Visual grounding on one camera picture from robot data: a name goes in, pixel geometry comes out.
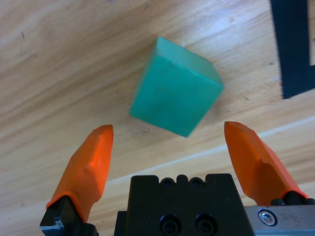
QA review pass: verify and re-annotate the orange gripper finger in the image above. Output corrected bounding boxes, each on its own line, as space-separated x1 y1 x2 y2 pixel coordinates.
223 121 315 206
40 124 114 236

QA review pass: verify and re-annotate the green wooden block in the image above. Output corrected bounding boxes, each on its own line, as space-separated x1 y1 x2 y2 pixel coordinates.
129 36 224 138

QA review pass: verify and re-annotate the black tape square outline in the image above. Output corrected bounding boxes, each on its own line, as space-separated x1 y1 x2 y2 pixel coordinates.
269 0 315 100

